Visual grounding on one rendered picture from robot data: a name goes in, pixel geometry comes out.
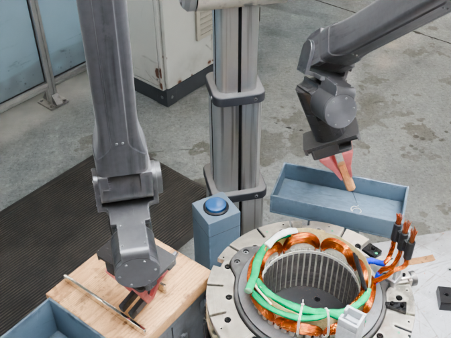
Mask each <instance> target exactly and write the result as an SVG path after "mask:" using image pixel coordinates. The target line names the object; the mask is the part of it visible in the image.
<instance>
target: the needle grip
mask: <svg viewBox="0 0 451 338"><path fill-rule="evenodd" d="M337 167H338V170H339V171H340V174H341V175H342V180H343V181H344V184H345V187H346V190H348V191H353V190H354V189H355V188H356V187H355V184H354V181H353V179H352V178H351V177H350V175H349V173H348V170H347V167H346V164H345V162H344V161H342V162H339V163H338V165H337Z"/></svg>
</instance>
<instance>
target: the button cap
mask: <svg viewBox="0 0 451 338"><path fill-rule="evenodd" d="M205 208H206V209H207V210H208V211H209V212H211V213H220V212H223V211H224V210H225V209H226V201H225V200H224V199H222V198H220V197H212V198H210V199H208V200H207V201H206V203H205Z"/></svg>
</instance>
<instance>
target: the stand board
mask: <svg viewBox="0 0 451 338"><path fill-rule="evenodd" d="M155 243H156V245H158V246H160V247H161V248H163V249H165V250H166V251H168V252H170V253H173V252H174V251H176V252H178V251H177V250H175V249H173V248H171V247H169V246H168V245H166V244H164V243H163V242H161V241H159V240H157V239H156V238H155ZM178 253H179V255H178V256H177V258H176V261H177V264H176V265H175V266H174V267H173V268H172V269H171V270H170V271H168V272H167V273H166V275H165V277H164V278H163V279H162V281H161V282H163V283H164V284H166V293H165V294H164V293H163V292H161V291H159V290H157V292H156V295H155V297H154V299H153V300H152V301H151V302H150V303H149V304H147V305H146V306H145V307H144V308H143V309H142V310H141V311H140V313H139V314H138V315H137V316H136V317H135V319H133V318H131V317H130V316H129V314H128V312H129V311H130V309H131V308H132V307H133V306H134V305H135V304H136V303H137V301H138V300H139V299H140V297H139V296H138V297H137V298H136V299H135V301H133V303H132V304H131V305H130V306H129V308H128V309H127V310H126V311H125V312H122V311H121V310H120V308H119V304H120V303H121V302H122V301H123V300H124V298H125V297H126V296H127V295H128V294H129V293H130V291H128V290H127V289H126V288H124V287H123V286H122V285H121V284H119V283H118V282H117V281H116V280H114V279H113V278H112V277H111V276H109V275H108V274H107V273H106V272H105V269H106V266H105V262H104V261H103V260H98V258H97V253H96V254H95V255H93V256H92V257H91V258H89V259H88V260H87V261H86V262H85V263H84V264H82V265H81V266H80V267H78V268H77V269H76V270H75V271H74V272H72V273H71V274H70V275H68V276H70V277H71V278H72V279H74V280H75V281H77V282H78V283H79V284H81V285H83V286H84V287H85V288H87V289H89V290H90V291H91V292H93V293H94V294H96V295H97V296H99V297H100V298H102V299H103V300H105V301H106V302H108V303H109V304H110V305H112V306H114V307H115V308H116V309H118V310H119V311H121V312H122V313H123V314H125V315H127V316H128V317H129V318H131V319H133V320H134V321H135V322H137V323H138V324H140V325H141V326H143V327H144V328H146V333H147V334H146V335H145V336H143V334H141V333H139V332H138V331H136V330H135V329H133V328H132V327H131V326H129V325H128V324H126V323H125V322H123V321H122V320H121V319H119V318H117V317H116V316H115V315H113V314H112V313H110V312H109V311H107V310H106V309H104V308H103V307H102V306H100V305H99V304H97V303H96V302H95V301H93V300H91V299H90V298H89V297H87V296H85V295H84V294H83V293H82V292H80V291H78V290H77V289H76V288H74V287H73V286H71V285H70V284H68V283H67V282H65V280H62V281H61V282H60V283H59V284H57V285H56V286H55V287H54V288H53V289H51V290H50V291H49V292H47V293H46V297H47V299H48V298H49V297H50V298H51V299H53V300H55V301H56V302H57V303H58V304H60V305H61V306H63V307H64V308H65V309H67V310H68V311H70V312H71V313H72V314H74V315H75V316H77V317H78V318H79V319H80V320H82V321H84V322H85V323H86V324H88V325H89V326H90V327H92V328H93V329H94V330H96V331H97V332H99V333H100V334H102V335H103V336H104V337H106V338H159V337H160V336H161V335H162V334H163V333H164V332H165V331H166V330H167V329H168V328H169V327H170V326H171V325H172V324H173V323H174V322H175V321H176V320H177V319H178V318H179V317H180V316H181V315H182V314H183V313H184V312H185V311H186V310H187V309H188V308H189V307H190V306H191V305H192V304H193V303H194V302H195V301H196V299H197V298H198V297H199V296H200V295H201V294H202V293H203V292H204V291H205V290H206V289H207V281H208V278H209V274H210V272H211V270H209V269H207V268H206V267H204V266H202V265H201V264H198V263H197V262H195V261H193V260H192V259H190V258H188V257H187V256H185V255H183V254H182V253H180V252H178Z"/></svg>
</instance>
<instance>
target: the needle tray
mask: <svg viewBox="0 0 451 338"><path fill-rule="evenodd" d="M352 179H353V181H354V184H355V187H356V188H355V189H354V192H353V193H354V195H353V193H352V192H350V191H348V190H346V187H345V184H344V181H343V180H340V179H339V178H338V177H337V176H336V174H335V173H334V172H332V171H329V170H322V169H319V168H312V167H308V166H302V165H298V164H292V163H288V162H284V164H283V167H282V168H281V171H280V173H279V176H278V178H277V181H276V183H275V185H274V188H273V190H272V192H271V195H270V212H271V213H276V214H280V215H286V216H289V217H294V218H298V219H304V220H307V221H308V222H307V225H309V221H318V222H322V223H329V224H332V225H337V226H340V227H343V228H344V232H345V231H346V229H349V230H351V231H354V232H356V233H358V234H360V232H362V233H368V234H371V235H377V236H381V237H386V238H389V239H390V238H391V234H392V230H393V225H394V222H395V221H396V220H397V214H398V216H399V214H401V215H402V217H403V219H402V221H401V222H402V224H403V221H404V216H405V208H406V203H407V195H408V190H409V187H408V186H404V185H400V184H393V183H390V182H383V181H380V180H373V179H369V178H363V177H359V176H353V175H352ZM354 196H355V198H356V201H355V198H354ZM356 202H357V203H358V205H357V204H356ZM352 206H358V207H352ZM351 207H352V210H353V209H354V208H359V209H354V210H353V211H351V210H350V208H351ZM360 209H361V211H362V212H361V213H360ZM396 213H397V214H396ZM400 217H401V216H400ZM344 232H343V234H344ZM343 234H342V236H343ZM342 236H341V237H342Z"/></svg>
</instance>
